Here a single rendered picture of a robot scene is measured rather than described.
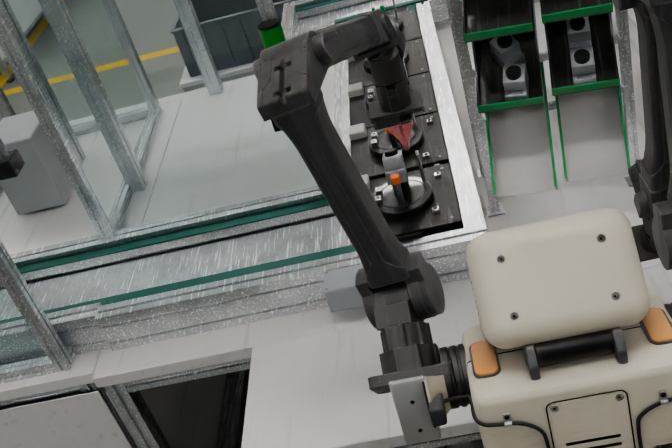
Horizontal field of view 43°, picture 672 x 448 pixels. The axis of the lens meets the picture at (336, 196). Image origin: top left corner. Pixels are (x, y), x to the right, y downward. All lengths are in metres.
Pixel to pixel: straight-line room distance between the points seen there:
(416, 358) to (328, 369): 0.58
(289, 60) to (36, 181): 1.65
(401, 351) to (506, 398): 0.17
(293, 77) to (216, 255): 1.04
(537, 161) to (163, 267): 0.92
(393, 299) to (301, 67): 0.37
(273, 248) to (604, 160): 0.77
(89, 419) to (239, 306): 0.47
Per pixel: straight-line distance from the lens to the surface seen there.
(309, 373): 1.76
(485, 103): 1.78
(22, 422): 2.19
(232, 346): 1.89
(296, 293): 1.87
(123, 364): 1.99
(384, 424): 1.62
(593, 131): 1.89
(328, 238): 1.99
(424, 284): 1.22
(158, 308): 1.93
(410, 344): 1.21
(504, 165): 1.87
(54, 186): 2.67
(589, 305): 1.09
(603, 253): 1.10
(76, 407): 2.12
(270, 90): 1.10
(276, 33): 1.85
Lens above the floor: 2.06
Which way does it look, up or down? 32 degrees down
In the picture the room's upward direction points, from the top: 18 degrees counter-clockwise
